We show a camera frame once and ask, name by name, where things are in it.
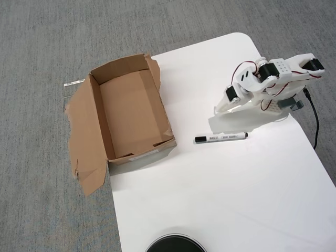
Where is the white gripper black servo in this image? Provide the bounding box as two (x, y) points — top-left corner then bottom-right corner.
(214, 82), (249, 116)

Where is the white marker pen black cap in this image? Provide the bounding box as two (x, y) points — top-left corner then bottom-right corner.
(194, 132), (249, 145)

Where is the open brown cardboard box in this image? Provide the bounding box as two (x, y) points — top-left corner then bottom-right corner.
(64, 52), (177, 197)

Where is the grey table clamp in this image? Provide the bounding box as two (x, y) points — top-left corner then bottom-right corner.
(278, 97), (305, 112)

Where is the black round disc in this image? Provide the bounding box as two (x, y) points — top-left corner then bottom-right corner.
(144, 233), (208, 252)

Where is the clear plastic tape strip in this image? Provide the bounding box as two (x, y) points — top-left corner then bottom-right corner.
(64, 79), (86, 100)

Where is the black power cable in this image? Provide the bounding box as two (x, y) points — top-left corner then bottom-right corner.
(303, 88), (320, 150)

